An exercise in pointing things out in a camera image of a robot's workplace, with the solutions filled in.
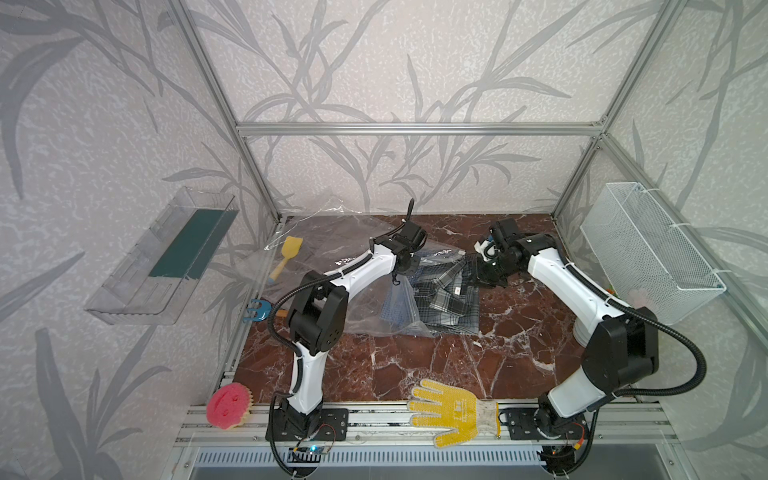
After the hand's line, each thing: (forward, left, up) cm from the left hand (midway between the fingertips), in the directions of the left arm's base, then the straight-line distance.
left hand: (405, 264), depth 95 cm
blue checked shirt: (-13, +2, -1) cm, 13 cm away
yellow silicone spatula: (+12, +42, -8) cm, 45 cm away
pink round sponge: (-39, +44, -6) cm, 60 cm away
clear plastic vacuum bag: (+18, +29, -7) cm, 35 cm away
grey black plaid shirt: (-13, -11, +4) cm, 18 cm away
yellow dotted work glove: (-40, -14, -7) cm, 43 cm away
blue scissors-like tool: (-13, +45, -9) cm, 48 cm away
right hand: (-10, -17, +7) cm, 21 cm away
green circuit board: (-48, +22, -9) cm, 54 cm away
